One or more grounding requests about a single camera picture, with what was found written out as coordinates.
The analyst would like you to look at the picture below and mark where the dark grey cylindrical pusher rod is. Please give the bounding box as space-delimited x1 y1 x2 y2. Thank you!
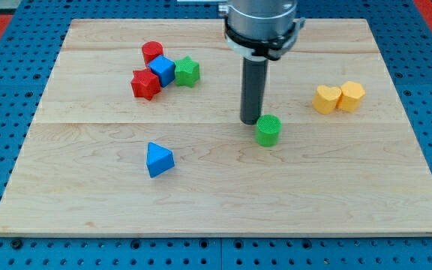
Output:
240 58 268 125

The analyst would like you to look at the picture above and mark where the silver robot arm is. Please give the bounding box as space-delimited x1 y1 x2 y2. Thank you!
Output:
218 0 305 125

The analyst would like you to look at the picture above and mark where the green star block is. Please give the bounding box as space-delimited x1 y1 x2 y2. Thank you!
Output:
174 55 200 88

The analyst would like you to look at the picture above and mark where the red star block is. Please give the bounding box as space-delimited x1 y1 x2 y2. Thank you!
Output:
130 68 161 101

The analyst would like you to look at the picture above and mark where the green cylinder block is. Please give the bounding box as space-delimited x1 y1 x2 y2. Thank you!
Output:
255 115 282 147

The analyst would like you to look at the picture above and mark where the yellow heart block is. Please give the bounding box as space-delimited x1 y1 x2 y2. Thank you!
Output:
312 85 342 115

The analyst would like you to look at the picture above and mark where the blue cube block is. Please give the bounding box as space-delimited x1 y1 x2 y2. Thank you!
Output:
148 55 176 88

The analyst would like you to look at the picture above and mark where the yellow hexagon block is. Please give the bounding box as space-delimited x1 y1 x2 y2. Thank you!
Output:
337 81 365 113

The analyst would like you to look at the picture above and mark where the red cylinder block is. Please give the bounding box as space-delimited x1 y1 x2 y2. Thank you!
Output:
141 40 164 66

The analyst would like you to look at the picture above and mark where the light wooden board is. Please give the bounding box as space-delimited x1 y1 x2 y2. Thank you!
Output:
0 19 432 238

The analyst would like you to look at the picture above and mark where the blue triangle block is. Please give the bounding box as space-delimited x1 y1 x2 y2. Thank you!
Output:
146 142 175 178

